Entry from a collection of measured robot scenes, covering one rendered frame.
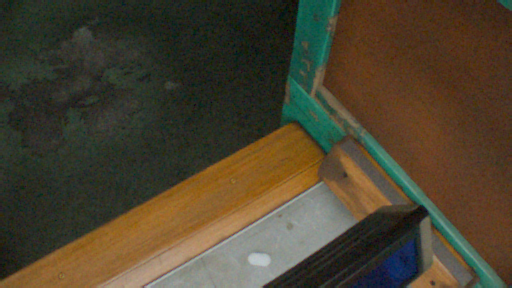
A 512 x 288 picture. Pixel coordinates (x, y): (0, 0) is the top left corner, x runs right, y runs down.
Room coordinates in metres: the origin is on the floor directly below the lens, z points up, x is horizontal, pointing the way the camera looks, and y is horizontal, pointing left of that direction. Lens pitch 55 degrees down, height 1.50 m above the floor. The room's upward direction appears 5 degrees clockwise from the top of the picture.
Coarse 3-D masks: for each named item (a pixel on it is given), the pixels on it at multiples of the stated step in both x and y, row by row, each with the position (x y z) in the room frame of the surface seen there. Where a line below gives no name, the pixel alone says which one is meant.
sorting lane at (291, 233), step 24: (312, 192) 0.44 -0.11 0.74; (288, 216) 0.39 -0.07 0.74; (312, 216) 0.39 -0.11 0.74; (336, 216) 0.40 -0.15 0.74; (240, 240) 0.34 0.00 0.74; (264, 240) 0.34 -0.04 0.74; (288, 240) 0.35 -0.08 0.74; (312, 240) 0.35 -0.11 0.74; (192, 264) 0.29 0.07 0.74; (216, 264) 0.29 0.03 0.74; (240, 264) 0.30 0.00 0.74; (288, 264) 0.30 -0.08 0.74
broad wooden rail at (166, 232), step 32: (288, 128) 0.55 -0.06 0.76; (224, 160) 0.47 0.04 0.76; (256, 160) 0.48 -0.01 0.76; (288, 160) 0.48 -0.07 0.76; (320, 160) 0.49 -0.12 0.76; (192, 192) 0.40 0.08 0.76; (224, 192) 0.41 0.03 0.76; (256, 192) 0.41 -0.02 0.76; (288, 192) 0.43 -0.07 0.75; (128, 224) 0.33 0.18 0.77; (160, 224) 0.34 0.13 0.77; (192, 224) 0.35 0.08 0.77; (224, 224) 0.36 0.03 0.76; (64, 256) 0.27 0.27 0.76; (96, 256) 0.27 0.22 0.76; (128, 256) 0.28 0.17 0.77; (160, 256) 0.29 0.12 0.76; (192, 256) 0.30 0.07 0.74
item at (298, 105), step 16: (288, 80) 0.60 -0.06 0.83; (288, 96) 0.60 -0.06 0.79; (304, 96) 0.57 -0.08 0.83; (288, 112) 0.59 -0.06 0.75; (304, 112) 0.56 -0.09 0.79; (320, 112) 0.53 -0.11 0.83; (304, 128) 0.56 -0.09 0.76; (320, 128) 0.53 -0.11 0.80; (336, 128) 0.50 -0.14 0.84; (320, 144) 0.52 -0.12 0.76
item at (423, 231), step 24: (384, 216) 0.22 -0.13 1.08; (408, 216) 0.21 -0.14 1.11; (336, 240) 0.20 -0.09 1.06; (360, 240) 0.19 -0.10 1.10; (384, 240) 0.18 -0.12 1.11; (408, 240) 0.19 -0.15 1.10; (312, 264) 0.17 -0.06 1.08; (336, 264) 0.16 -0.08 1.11; (360, 264) 0.16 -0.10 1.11; (384, 264) 0.17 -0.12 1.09; (408, 264) 0.18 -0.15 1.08
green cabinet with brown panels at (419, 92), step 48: (336, 0) 0.55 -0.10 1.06; (384, 0) 0.51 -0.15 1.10; (432, 0) 0.46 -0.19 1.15; (480, 0) 0.42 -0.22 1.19; (336, 48) 0.55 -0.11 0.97; (384, 48) 0.49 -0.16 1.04; (432, 48) 0.44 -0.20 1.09; (480, 48) 0.40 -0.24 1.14; (336, 96) 0.53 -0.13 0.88; (384, 96) 0.47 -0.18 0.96; (432, 96) 0.42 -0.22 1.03; (480, 96) 0.38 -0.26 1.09; (384, 144) 0.45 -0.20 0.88; (432, 144) 0.40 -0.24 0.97; (480, 144) 0.35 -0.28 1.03; (432, 192) 0.37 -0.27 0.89; (480, 192) 0.32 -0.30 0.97; (480, 240) 0.29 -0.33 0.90
